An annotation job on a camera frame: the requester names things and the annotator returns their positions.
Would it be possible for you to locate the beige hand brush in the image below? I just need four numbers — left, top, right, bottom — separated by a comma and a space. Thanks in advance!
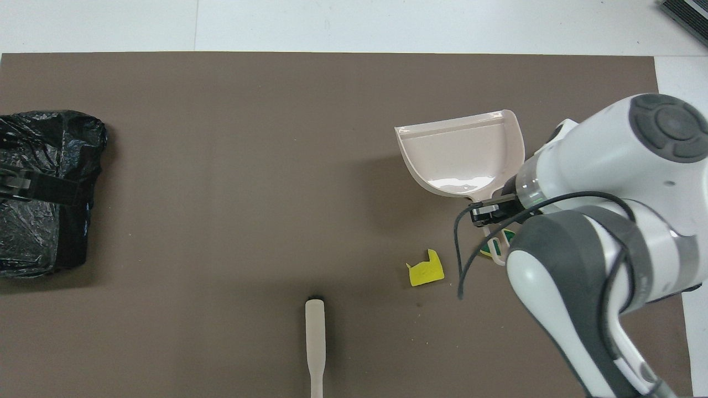
304, 298, 328, 398

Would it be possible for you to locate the notched yellow sponge piece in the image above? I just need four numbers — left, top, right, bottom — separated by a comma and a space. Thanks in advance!
405, 249, 445, 287

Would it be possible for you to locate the brown table mat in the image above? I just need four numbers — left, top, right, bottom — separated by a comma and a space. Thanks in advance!
0, 52, 694, 398

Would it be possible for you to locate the beige plastic dustpan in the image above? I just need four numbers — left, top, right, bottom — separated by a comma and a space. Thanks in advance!
394, 109, 526, 267

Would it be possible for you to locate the bin with black bag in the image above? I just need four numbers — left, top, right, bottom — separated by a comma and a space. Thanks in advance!
0, 109, 108, 279

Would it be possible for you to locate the dark ribbed device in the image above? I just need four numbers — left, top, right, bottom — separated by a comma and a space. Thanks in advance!
660, 0, 708, 48

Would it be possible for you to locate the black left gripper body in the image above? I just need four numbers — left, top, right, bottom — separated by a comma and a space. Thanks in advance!
0, 164, 31, 198

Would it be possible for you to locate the green and yellow sponge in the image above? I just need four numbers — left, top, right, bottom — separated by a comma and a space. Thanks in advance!
479, 228, 516, 259

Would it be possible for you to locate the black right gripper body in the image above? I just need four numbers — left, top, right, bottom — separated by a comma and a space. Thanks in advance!
499, 191, 543, 219

